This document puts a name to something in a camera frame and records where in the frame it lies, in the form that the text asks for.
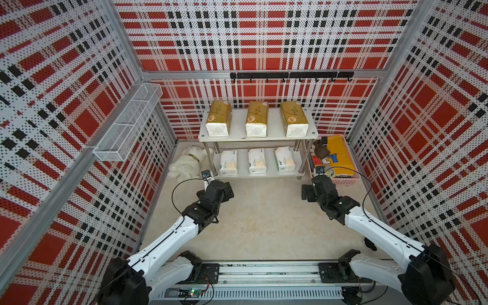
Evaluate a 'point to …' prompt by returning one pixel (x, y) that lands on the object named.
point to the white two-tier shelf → (239, 155)
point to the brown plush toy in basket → (321, 151)
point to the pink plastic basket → (350, 181)
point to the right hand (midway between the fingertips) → (316, 186)
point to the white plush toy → (187, 166)
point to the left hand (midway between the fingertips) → (222, 186)
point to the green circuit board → (190, 293)
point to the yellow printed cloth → (339, 159)
